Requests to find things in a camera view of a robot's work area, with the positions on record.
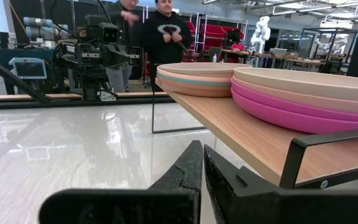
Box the red bin rack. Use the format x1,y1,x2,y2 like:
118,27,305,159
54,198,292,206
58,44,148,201
183,14,249,63

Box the terracotta plate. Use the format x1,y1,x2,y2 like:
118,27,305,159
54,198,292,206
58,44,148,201
158,77,233,98

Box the taupe plate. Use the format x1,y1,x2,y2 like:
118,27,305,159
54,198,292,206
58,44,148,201
156,62,252,79

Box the white robot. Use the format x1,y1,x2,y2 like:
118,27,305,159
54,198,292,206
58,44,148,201
249,15,272,54

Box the magenta plate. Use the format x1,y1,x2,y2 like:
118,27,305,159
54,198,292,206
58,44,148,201
230,82,358,123
231,90,358,135

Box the salmon pink plate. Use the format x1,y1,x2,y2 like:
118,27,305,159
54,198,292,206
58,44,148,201
230,75,358,116

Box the wooden shelf black frame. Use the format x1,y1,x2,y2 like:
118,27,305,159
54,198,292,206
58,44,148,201
151,77,358,190

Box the long wooden workbench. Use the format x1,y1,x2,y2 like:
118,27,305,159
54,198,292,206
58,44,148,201
221,48,328,69

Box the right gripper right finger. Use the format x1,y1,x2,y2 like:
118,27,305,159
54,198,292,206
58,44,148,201
203,144,358,224

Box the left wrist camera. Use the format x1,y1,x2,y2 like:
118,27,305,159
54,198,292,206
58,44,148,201
102,23,120,44

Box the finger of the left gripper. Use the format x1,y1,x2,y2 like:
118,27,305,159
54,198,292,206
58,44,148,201
100,43,131,69
53,40,78,68

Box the pale blue framed tablet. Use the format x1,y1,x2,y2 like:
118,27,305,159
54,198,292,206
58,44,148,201
9,57,48,80

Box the person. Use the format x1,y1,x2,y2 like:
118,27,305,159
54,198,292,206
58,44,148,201
140,0,195,93
104,0,142,93

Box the peach plate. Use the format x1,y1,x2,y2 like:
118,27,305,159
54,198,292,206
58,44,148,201
156,68,234,84

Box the teal plate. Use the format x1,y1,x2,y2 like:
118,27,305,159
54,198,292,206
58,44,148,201
157,73,232,88

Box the black metal rig frame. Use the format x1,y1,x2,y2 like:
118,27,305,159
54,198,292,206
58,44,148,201
0,50,175,110

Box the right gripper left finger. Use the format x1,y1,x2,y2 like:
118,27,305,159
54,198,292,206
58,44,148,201
38,139,203,224

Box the dark teal workbench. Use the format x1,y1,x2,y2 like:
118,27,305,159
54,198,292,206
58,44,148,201
0,47,57,95

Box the beige plate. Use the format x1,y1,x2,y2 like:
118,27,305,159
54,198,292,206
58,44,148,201
232,67,358,103

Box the black stacked boxes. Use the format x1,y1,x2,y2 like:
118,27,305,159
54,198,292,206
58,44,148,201
0,30,11,50

